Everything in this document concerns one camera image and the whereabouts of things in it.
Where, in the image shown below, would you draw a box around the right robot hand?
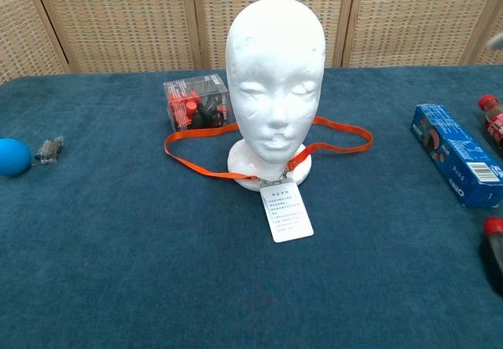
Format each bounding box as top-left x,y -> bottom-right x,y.
486,32 -> 503,57

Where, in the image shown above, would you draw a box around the orange lanyard strap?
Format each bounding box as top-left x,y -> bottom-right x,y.
163,116 -> 373,183

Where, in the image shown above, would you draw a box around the white badge card holder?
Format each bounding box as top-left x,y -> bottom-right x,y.
259,181 -> 315,244

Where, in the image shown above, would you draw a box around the white foam mannequin head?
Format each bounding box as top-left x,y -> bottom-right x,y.
225,0 -> 326,193

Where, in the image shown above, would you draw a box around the wicker folding screen panel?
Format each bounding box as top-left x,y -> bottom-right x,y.
459,0 -> 503,66
0,0 -> 71,85
341,0 -> 503,68
191,0 -> 358,70
29,0 -> 202,74

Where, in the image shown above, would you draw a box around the Coca-Cola bottle red label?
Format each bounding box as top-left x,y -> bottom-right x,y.
477,94 -> 503,153

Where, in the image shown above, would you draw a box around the blue Oreo cookie box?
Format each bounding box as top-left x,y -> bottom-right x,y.
410,103 -> 503,209

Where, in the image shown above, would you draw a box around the small dark red-capped bottle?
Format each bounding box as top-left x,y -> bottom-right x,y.
479,215 -> 503,291

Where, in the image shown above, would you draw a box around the clear box red black parts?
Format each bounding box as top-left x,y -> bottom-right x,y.
163,73 -> 233,140

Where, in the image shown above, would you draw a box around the blue table cloth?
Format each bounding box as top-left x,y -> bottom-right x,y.
0,64 -> 503,349

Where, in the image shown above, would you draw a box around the blue ball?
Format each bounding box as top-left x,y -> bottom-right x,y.
0,137 -> 32,176

